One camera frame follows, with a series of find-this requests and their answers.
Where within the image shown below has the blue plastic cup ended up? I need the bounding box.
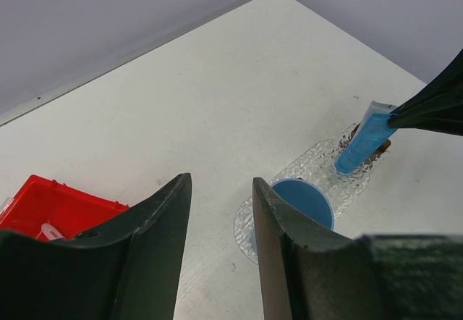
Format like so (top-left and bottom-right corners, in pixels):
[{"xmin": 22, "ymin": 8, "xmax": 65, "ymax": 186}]
[{"xmin": 255, "ymin": 177, "xmax": 336, "ymax": 258}]

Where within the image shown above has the blue toothpaste tube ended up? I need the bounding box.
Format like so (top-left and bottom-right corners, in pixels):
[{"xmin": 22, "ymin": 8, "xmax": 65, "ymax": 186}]
[{"xmin": 334, "ymin": 113, "xmax": 396, "ymax": 174}]

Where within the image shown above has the pink toothbrush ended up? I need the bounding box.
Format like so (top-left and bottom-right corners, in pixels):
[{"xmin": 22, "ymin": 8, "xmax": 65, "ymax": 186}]
[{"xmin": 41, "ymin": 223, "xmax": 64, "ymax": 241}]

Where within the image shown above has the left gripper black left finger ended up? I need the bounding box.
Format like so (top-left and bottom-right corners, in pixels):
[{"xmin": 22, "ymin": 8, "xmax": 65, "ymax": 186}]
[{"xmin": 1, "ymin": 173, "xmax": 192, "ymax": 319}]

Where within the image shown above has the red plastic compartment bin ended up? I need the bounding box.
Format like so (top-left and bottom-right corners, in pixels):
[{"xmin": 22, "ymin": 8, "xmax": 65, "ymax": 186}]
[{"xmin": 1, "ymin": 175, "xmax": 129, "ymax": 242}]

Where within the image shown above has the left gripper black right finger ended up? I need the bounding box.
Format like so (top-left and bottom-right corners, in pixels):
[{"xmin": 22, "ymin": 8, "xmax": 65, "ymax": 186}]
[{"xmin": 252, "ymin": 177, "xmax": 462, "ymax": 319}]

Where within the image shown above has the clear textured glass tray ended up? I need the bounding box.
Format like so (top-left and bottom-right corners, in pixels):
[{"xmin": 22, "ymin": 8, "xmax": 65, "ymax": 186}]
[{"xmin": 234, "ymin": 124, "xmax": 373, "ymax": 264}]

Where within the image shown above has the white toothpaste tube green cap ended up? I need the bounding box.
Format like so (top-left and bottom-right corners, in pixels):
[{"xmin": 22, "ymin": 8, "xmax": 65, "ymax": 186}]
[{"xmin": 357, "ymin": 101, "xmax": 397, "ymax": 132}]

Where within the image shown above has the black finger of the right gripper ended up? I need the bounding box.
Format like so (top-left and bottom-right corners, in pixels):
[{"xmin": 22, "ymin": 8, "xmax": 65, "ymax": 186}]
[{"xmin": 388, "ymin": 53, "xmax": 463, "ymax": 135}]

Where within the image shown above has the aluminium table frame rail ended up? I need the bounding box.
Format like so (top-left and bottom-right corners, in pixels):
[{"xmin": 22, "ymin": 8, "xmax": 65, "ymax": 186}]
[{"xmin": 1, "ymin": 0, "xmax": 252, "ymax": 125}]

